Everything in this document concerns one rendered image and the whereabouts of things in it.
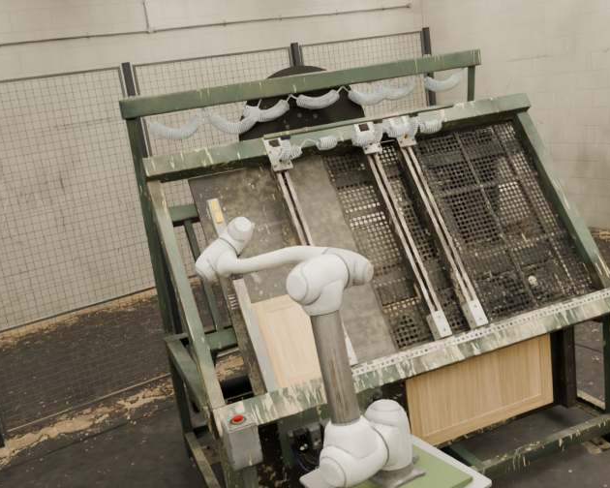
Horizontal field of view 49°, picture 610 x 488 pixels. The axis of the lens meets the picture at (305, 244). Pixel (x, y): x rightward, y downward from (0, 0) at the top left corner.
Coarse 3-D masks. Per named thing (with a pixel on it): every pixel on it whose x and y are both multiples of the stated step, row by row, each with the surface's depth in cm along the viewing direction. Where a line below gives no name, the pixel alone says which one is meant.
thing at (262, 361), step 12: (216, 228) 313; (240, 288) 304; (240, 300) 302; (240, 312) 303; (252, 312) 301; (252, 324) 299; (252, 336) 296; (252, 348) 297; (264, 348) 296; (264, 360) 293; (264, 372) 291; (264, 384) 290; (276, 384) 290
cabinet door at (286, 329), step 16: (256, 304) 305; (272, 304) 307; (288, 304) 309; (272, 320) 304; (288, 320) 306; (304, 320) 307; (272, 336) 301; (288, 336) 303; (304, 336) 304; (272, 352) 298; (288, 352) 300; (304, 352) 301; (272, 368) 295; (288, 368) 297; (304, 368) 298; (288, 384) 294
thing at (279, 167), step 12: (264, 144) 330; (288, 144) 320; (276, 156) 328; (276, 168) 326; (276, 180) 331; (288, 180) 329; (288, 192) 330; (288, 204) 323; (288, 216) 327; (300, 216) 322; (300, 228) 324; (300, 240) 317; (312, 240) 318; (348, 348) 301
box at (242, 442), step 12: (228, 420) 263; (252, 420) 261; (228, 432) 256; (240, 432) 257; (252, 432) 259; (228, 444) 260; (240, 444) 258; (252, 444) 260; (228, 456) 267; (240, 456) 259; (252, 456) 261; (240, 468) 260
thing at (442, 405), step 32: (512, 352) 357; (544, 352) 365; (416, 384) 337; (448, 384) 345; (480, 384) 353; (512, 384) 361; (544, 384) 369; (416, 416) 341; (448, 416) 349; (480, 416) 356
